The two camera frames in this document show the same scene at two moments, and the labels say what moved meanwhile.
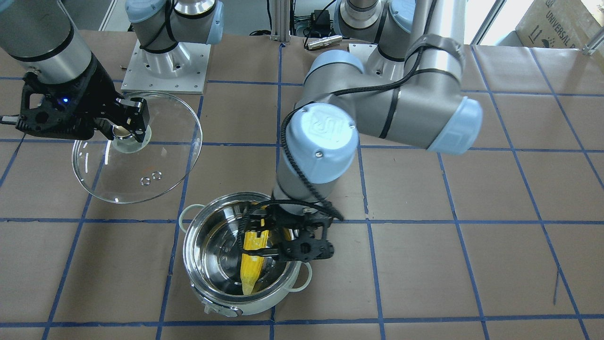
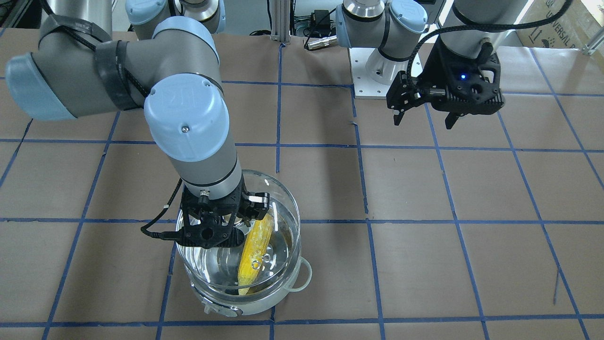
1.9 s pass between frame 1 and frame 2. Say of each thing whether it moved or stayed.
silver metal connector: stayed
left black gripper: moved
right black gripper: moved
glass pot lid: moved
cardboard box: stayed
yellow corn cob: stayed
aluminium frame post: stayed
